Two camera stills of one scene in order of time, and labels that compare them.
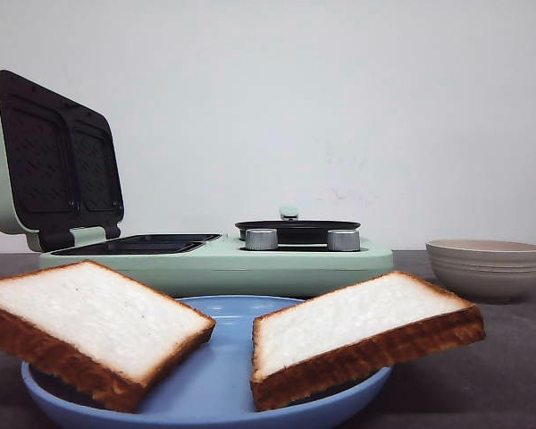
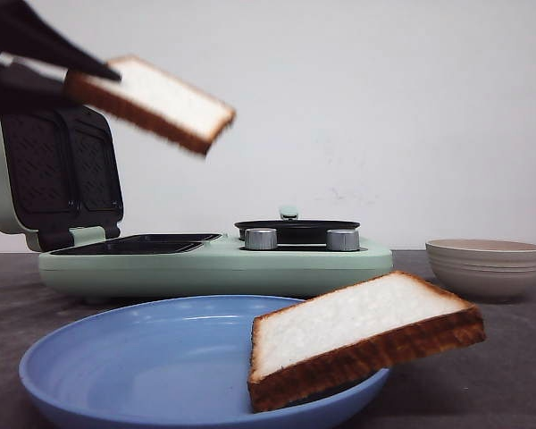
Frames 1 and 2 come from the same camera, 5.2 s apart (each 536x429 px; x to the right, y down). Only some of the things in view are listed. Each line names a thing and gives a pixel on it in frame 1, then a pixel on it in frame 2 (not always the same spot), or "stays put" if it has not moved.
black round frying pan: [292, 231] stays put
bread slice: [322, 345] stays put
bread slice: [91, 332] -> [148, 96]
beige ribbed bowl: [488, 270] stays put
